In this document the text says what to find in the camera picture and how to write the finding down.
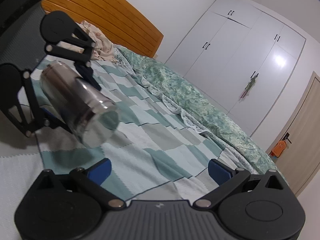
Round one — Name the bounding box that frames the checkered green bed blanket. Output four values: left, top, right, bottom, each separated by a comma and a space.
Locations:
0, 55, 251, 203

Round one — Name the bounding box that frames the orange wooden headboard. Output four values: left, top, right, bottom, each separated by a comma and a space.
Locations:
42, 0, 163, 57

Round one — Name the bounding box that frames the white built-in wardrobe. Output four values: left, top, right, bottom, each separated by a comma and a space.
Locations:
167, 0, 305, 135

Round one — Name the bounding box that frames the crumpled beige clothing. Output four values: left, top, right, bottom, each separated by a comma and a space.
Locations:
60, 20, 118, 62

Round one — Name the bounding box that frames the orange hanging door bag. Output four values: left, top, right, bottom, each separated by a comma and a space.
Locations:
271, 140, 286, 158

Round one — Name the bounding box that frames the green floral quilt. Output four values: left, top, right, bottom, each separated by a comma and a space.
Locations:
114, 45, 277, 174

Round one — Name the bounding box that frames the black door handle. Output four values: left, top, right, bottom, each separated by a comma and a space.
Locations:
283, 132, 292, 144

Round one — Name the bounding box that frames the plain stainless steel cup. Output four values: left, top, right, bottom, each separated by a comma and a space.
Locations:
40, 61, 119, 147

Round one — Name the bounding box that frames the hanging ornament on wardrobe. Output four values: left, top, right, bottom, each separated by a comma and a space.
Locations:
240, 74, 258, 99

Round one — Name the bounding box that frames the beige wooden door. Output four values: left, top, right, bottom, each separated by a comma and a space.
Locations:
273, 72, 319, 196

